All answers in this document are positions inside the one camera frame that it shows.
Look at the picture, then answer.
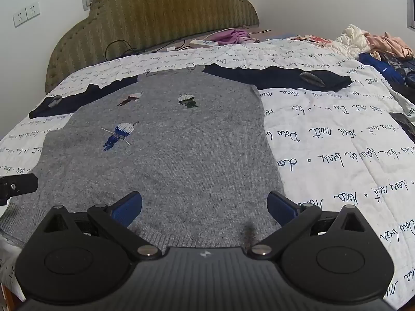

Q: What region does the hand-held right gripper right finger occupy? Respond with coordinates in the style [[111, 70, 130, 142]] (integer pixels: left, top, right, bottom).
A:
[[248, 190, 368, 260]]

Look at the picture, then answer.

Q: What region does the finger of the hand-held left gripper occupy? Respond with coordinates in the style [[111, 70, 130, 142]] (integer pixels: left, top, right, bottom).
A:
[[0, 173, 39, 206]]

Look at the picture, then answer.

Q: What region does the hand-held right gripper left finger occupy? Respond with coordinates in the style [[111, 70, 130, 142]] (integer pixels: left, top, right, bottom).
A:
[[42, 191, 163, 260]]

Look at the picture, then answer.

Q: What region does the grey sweater with navy sleeves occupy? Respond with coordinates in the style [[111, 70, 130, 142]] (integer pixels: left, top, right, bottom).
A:
[[0, 63, 352, 250]]

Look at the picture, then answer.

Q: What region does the white quilt with blue script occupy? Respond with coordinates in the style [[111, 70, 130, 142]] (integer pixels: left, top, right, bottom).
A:
[[0, 36, 415, 302]]

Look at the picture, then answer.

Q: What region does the flat black object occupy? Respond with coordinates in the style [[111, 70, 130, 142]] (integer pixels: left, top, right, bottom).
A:
[[388, 112, 415, 143]]

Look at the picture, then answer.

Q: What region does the red floral cloth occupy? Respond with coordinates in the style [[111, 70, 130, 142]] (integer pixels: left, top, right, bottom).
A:
[[287, 34, 338, 47]]

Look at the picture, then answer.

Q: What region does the purple garment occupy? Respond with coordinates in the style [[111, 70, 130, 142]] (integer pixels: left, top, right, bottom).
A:
[[214, 27, 260, 46]]

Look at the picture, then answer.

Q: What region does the white power strip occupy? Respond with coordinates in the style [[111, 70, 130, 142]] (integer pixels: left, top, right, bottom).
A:
[[190, 39, 219, 48]]

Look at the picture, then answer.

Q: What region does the dark patterned garment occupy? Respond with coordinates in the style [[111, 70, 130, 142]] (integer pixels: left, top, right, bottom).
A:
[[381, 53, 415, 97]]

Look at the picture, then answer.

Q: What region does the white puffy jacket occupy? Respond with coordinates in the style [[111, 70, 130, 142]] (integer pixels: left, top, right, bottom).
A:
[[334, 24, 370, 54]]

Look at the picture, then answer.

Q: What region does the pink garment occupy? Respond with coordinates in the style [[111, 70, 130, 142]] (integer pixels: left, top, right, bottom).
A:
[[363, 32, 415, 60]]

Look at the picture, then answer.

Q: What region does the olive padded headboard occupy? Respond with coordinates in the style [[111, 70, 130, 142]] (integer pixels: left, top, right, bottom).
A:
[[45, 0, 260, 94]]

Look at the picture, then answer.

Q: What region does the black cable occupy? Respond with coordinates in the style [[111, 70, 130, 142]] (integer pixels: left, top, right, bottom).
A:
[[104, 39, 185, 61]]

